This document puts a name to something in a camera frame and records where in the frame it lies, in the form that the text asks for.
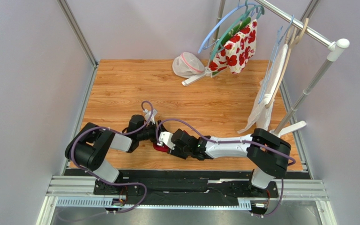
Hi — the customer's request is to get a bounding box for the dark red cloth napkin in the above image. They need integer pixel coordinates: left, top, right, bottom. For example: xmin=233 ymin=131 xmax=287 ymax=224
xmin=153 ymin=129 xmax=189 ymax=157

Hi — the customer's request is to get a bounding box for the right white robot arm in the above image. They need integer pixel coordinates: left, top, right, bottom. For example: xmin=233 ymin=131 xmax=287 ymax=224
xmin=158 ymin=128 xmax=295 ymax=189

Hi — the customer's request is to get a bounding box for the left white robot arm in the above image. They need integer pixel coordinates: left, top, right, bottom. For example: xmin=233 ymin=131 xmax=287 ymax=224
xmin=65 ymin=114 xmax=167 ymax=183

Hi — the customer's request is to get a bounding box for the white mesh laundry bag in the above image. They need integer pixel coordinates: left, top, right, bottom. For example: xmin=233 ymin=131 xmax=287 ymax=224
xmin=172 ymin=52 xmax=205 ymax=78

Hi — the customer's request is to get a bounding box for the white towel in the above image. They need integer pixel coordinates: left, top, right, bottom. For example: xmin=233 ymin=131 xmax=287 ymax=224
xmin=238 ymin=44 xmax=289 ymax=134

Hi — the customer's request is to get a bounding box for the light blue hanger left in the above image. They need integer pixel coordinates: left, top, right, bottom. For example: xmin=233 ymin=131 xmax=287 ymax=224
xmin=197 ymin=0 xmax=259 ymax=54

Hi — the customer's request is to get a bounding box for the light blue hanger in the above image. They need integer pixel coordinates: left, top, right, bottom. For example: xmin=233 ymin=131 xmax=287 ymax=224
xmin=197 ymin=0 xmax=259 ymax=54
xmin=258 ymin=15 xmax=295 ymax=105

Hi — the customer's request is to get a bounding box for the red floral cloth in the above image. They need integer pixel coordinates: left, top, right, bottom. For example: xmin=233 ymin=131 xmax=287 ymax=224
xmin=208 ymin=19 xmax=257 ymax=77

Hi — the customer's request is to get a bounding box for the light blue hanger right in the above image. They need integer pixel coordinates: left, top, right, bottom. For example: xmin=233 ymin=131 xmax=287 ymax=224
xmin=258 ymin=15 xmax=295 ymax=105

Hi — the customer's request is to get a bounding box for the teal hanger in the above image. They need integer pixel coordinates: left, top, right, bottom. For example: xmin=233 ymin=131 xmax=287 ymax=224
xmin=209 ymin=4 xmax=265 ymax=61

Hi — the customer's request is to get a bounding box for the wooden hanger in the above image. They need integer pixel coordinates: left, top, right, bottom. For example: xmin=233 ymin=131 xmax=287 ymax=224
xmin=265 ymin=17 xmax=309 ymax=109

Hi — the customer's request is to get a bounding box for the white metal clothes rack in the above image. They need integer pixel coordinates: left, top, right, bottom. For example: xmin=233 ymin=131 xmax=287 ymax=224
xmin=181 ymin=0 xmax=350 ymax=138

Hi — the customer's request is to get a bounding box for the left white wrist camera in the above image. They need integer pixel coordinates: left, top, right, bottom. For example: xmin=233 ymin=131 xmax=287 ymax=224
xmin=143 ymin=109 xmax=158 ymax=122

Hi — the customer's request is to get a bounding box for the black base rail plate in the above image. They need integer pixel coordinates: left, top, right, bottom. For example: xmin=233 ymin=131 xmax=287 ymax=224
xmin=64 ymin=169 xmax=280 ymax=207

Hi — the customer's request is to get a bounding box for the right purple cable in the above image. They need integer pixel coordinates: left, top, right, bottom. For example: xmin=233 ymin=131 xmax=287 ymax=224
xmin=155 ymin=118 xmax=297 ymax=218

